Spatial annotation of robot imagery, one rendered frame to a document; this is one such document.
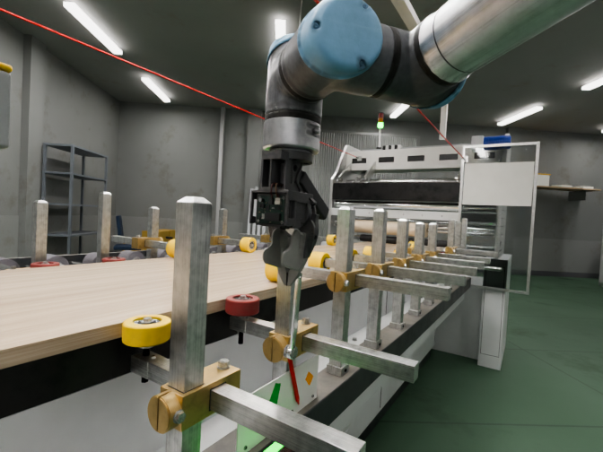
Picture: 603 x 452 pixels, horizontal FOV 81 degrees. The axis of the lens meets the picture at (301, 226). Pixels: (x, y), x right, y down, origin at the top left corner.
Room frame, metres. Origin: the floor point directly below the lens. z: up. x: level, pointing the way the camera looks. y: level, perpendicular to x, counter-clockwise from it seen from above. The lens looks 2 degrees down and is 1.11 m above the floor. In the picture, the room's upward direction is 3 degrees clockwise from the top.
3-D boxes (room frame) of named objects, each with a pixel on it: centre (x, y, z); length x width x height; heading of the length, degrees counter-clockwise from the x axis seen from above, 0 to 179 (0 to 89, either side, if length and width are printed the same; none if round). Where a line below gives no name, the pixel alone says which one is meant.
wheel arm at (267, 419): (0.52, 0.10, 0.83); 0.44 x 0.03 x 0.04; 57
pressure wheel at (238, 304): (0.84, 0.13, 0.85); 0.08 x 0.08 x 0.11
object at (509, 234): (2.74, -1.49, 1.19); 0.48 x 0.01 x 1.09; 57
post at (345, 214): (0.93, -0.12, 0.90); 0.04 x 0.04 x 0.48; 57
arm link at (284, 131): (0.57, 0.02, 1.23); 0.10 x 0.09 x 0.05; 57
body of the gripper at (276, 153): (0.56, 0.03, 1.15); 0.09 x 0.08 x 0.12; 147
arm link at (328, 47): (0.46, -0.03, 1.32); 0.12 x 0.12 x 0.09; 22
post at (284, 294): (0.72, 0.02, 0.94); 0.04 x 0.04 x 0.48; 57
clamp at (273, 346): (0.74, 0.01, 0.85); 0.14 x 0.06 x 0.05; 147
